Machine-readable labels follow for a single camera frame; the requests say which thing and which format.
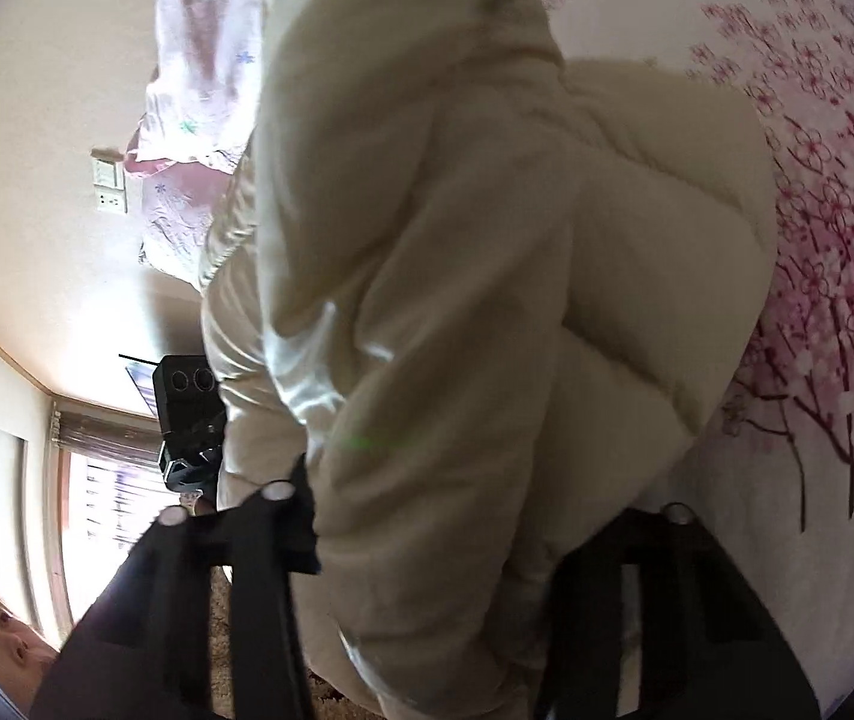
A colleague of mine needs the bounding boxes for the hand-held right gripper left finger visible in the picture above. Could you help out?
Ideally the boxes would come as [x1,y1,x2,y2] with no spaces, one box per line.
[28,456,323,720]

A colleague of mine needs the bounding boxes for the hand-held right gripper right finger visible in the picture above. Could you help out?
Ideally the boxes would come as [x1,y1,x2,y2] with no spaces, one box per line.
[536,502,824,720]

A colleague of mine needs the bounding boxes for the beige puffer jacket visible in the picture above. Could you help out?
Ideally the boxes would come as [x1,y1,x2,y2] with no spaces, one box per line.
[198,0,780,720]

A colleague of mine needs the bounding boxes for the window with curtain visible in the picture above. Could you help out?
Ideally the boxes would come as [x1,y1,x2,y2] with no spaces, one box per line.
[48,401,177,650]

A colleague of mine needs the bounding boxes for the pink floral bed sheet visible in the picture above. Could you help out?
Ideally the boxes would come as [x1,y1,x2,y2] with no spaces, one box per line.
[498,0,854,720]

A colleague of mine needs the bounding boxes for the pink floral pillow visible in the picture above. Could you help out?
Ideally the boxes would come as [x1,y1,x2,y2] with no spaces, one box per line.
[123,109,255,292]
[143,0,282,170]

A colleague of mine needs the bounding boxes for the person's head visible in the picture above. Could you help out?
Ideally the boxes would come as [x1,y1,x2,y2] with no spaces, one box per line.
[0,572,61,695]

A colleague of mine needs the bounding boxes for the white wall switch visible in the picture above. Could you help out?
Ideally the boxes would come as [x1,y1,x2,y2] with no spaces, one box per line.
[91,151,125,190]

